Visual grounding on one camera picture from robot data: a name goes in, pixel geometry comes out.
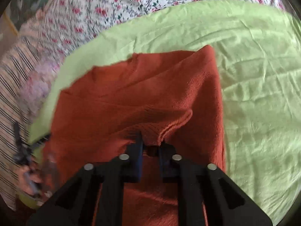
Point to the light green bed sheet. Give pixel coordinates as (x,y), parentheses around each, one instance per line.
(247,75)

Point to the orange knitted sweater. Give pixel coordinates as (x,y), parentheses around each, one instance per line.
(141,94)

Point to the yellow wooden frame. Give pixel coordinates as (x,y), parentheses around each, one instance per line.
(13,26)

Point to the person's left forearm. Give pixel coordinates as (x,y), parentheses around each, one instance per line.
(29,201)

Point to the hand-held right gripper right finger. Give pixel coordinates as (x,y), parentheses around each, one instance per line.
(164,166)

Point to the person's left hand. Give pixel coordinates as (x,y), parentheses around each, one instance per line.
(29,180)

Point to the purple floral pillow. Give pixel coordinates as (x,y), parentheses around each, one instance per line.
(37,89)

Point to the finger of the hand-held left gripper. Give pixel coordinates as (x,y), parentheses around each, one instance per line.
(41,140)

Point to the beige plaid blanket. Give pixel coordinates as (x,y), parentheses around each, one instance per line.
(11,87)

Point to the white red-flowered bed sheet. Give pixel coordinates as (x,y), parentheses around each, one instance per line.
(94,9)

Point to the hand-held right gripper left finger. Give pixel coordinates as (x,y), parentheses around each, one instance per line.
(139,162)

